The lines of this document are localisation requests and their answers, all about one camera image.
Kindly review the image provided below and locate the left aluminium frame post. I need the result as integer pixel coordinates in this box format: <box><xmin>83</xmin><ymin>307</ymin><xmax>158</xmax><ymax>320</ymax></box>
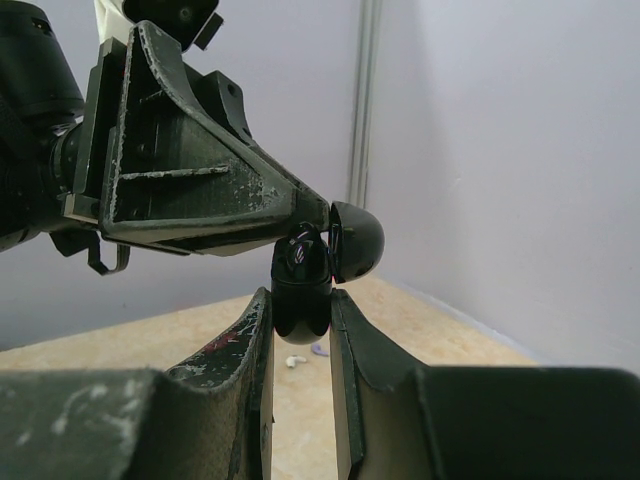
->
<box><xmin>347</xmin><ymin>0</ymin><xmax>383</xmax><ymax>207</ymax></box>

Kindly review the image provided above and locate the white earbud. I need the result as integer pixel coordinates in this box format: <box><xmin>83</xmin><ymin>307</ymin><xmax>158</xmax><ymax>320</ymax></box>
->
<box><xmin>285</xmin><ymin>355</ymin><xmax>308</xmax><ymax>369</ymax></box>

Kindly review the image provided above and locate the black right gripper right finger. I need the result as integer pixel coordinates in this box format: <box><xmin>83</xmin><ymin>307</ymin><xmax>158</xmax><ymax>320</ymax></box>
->
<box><xmin>330</xmin><ymin>290</ymin><xmax>639</xmax><ymax>479</ymax></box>

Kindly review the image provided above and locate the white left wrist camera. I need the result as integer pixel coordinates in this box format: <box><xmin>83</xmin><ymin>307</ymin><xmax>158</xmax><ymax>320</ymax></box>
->
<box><xmin>93</xmin><ymin>0</ymin><xmax>224</xmax><ymax>52</ymax></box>

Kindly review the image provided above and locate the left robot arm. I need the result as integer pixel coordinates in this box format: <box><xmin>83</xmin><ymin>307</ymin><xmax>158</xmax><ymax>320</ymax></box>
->
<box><xmin>1</xmin><ymin>1</ymin><xmax>329</xmax><ymax>256</ymax></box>

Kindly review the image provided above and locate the black earbud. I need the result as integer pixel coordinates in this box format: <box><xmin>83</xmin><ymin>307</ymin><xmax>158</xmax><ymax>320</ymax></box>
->
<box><xmin>285</xmin><ymin>222</ymin><xmax>326</xmax><ymax>275</ymax></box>

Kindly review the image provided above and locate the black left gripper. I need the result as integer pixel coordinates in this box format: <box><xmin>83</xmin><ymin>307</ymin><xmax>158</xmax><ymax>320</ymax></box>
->
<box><xmin>62</xmin><ymin>21</ymin><xmax>329</xmax><ymax>256</ymax></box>

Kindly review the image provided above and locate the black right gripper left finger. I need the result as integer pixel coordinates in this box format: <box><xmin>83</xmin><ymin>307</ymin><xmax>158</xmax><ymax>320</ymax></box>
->
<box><xmin>1</xmin><ymin>289</ymin><xmax>274</xmax><ymax>479</ymax></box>

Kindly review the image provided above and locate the black earbud charging case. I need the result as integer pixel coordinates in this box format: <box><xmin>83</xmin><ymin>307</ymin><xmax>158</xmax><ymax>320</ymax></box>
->
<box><xmin>271</xmin><ymin>202</ymin><xmax>385</xmax><ymax>345</ymax></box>

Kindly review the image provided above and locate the purple earbud far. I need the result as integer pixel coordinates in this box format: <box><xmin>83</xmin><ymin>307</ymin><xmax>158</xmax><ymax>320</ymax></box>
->
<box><xmin>311</xmin><ymin>343</ymin><xmax>330</xmax><ymax>357</ymax></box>

